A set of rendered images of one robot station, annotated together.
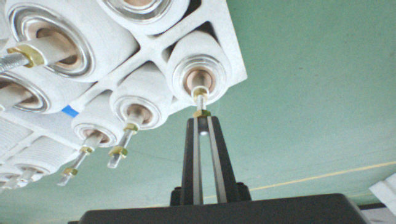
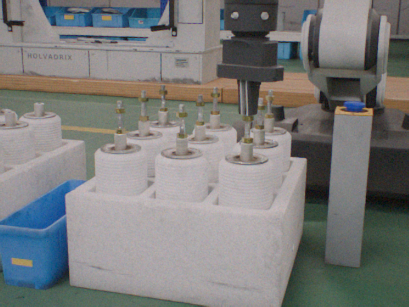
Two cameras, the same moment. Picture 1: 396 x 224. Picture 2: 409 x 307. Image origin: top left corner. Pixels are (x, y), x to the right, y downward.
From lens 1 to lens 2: 104 cm
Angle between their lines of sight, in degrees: 107
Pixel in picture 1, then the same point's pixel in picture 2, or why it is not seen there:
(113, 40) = (217, 159)
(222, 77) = (263, 160)
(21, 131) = (18, 159)
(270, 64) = not seen: outside the picture
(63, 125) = (24, 187)
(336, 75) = not seen: outside the picture
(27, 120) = (39, 164)
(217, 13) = (283, 192)
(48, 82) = (163, 142)
